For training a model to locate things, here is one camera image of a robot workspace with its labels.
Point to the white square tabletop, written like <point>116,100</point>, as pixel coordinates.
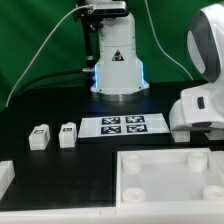
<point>169,176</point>

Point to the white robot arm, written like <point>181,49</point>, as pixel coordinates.
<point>119,72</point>

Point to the white tag sheet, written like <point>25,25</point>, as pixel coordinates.
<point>123,125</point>

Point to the white left obstacle block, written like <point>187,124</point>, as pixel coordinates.
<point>7,174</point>

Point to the white front fence strip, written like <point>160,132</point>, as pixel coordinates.
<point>128,215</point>

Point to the black camera stand pole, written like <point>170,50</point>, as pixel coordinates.
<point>89,55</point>

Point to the black camera on stand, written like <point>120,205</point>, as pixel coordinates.
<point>103,8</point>

